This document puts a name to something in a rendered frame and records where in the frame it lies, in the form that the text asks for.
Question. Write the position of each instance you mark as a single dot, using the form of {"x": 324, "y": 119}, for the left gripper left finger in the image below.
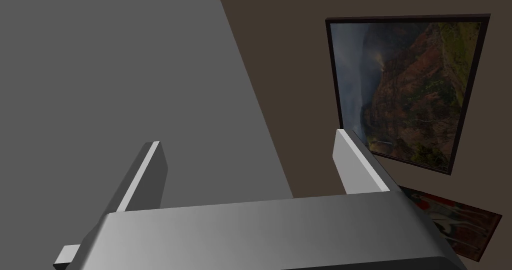
{"x": 148, "y": 178}

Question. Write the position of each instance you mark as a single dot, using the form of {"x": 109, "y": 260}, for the red abstract wall picture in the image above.
{"x": 460, "y": 226}

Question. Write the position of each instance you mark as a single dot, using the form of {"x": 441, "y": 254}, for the black framed landscape picture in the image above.
{"x": 412, "y": 90}

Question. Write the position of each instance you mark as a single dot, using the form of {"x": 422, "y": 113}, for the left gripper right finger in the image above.
{"x": 358, "y": 166}

